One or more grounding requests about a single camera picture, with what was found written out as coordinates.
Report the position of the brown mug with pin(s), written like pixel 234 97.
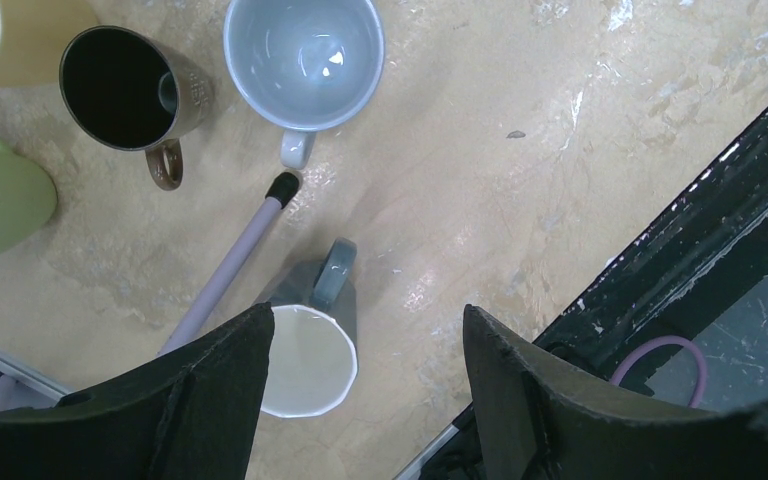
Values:
pixel 131 93

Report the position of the light grey mug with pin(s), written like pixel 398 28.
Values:
pixel 305 66

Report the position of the black base bar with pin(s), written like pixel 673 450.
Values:
pixel 680 315

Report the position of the dark grey faceted mug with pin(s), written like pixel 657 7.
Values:
pixel 313 359

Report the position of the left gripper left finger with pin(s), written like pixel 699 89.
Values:
pixel 189 414

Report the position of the yellow cup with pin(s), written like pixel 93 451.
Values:
pixel 33 36

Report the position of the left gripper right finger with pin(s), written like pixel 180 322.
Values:
pixel 540 417

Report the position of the aluminium frame rail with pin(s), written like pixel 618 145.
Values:
pixel 32 378

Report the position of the white music stand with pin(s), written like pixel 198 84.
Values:
pixel 283 189

